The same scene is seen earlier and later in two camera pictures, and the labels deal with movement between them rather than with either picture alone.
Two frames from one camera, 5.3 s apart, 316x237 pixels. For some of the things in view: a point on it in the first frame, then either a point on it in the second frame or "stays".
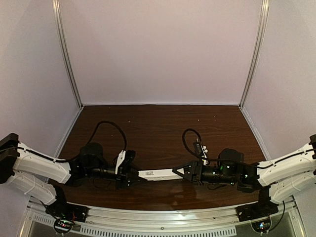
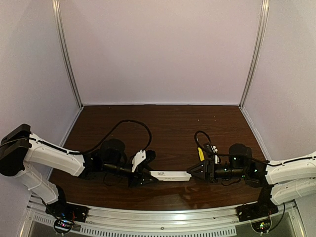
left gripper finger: (134, 171) -> (145, 171)
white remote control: (153, 175) stays
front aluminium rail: (282, 222) stays
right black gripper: (195, 171) -> (208, 170)
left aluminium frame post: (57, 11) stays
